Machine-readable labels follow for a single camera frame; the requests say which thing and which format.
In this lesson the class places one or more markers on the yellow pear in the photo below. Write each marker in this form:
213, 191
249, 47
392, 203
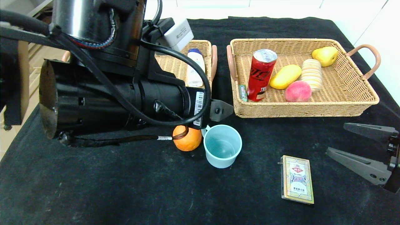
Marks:
326, 56

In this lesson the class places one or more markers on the playing card box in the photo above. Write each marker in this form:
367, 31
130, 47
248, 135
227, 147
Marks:
297, 179

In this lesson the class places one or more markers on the light blue plastic mug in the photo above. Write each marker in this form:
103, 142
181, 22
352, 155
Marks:
222, 147

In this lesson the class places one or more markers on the red cola can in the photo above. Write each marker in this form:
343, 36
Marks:
261, 75

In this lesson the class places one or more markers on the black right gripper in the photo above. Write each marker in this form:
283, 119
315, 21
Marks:
394, 156

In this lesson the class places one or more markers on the wicker basket holding lotion bottle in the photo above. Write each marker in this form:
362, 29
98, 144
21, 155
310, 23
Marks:
175, 67

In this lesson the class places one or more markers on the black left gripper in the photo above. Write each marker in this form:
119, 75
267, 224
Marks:
199, 107

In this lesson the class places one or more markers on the yellow mango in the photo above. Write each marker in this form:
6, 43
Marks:
286, 76

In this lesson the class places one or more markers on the orange fruit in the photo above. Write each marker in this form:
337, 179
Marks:
190, 143

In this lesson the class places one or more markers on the wicker basket holding food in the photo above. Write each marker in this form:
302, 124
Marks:
343, 93

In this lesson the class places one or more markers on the white cabinet doors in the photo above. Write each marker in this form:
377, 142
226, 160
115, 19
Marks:
375, 31

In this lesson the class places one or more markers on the pink peach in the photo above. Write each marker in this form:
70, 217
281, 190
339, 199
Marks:
297, 92

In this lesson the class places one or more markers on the white lotion bottle blue cap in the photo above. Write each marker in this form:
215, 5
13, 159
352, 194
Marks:
195, 56

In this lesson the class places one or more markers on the white low cabinet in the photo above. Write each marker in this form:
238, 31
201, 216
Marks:
250, 9

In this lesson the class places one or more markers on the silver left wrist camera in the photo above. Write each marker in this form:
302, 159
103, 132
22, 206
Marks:
179, 34

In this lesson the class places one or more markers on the small green tube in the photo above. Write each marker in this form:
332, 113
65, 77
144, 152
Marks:
243, 93

